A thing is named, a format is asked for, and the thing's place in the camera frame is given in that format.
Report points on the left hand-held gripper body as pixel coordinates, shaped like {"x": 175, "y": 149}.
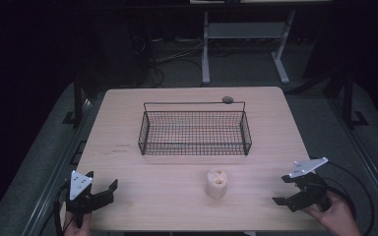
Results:
{"x": 78, "y": 185}

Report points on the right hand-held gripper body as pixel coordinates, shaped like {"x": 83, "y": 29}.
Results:
{"x": 310, "y": 188}

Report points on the person's right hand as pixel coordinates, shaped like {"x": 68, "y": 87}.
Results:
{"x": 336, "y": 218}

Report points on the person's left hand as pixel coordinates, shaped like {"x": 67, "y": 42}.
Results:
{"x": 78, "y": 231}

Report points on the black metal stand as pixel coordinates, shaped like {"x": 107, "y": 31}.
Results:
{"x": 348, "y": 98}
{"x": 77, "y": 98}

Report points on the small grey round object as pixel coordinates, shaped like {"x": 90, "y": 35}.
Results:
{"x": 227, "y": 100}

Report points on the metal floor rail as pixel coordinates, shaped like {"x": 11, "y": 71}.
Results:
{"x": 50, "y": 183}
{"x": 367, "y": 164}

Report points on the white metal desk frame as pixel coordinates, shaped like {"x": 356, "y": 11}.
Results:
{"x": 246, "y": 30}

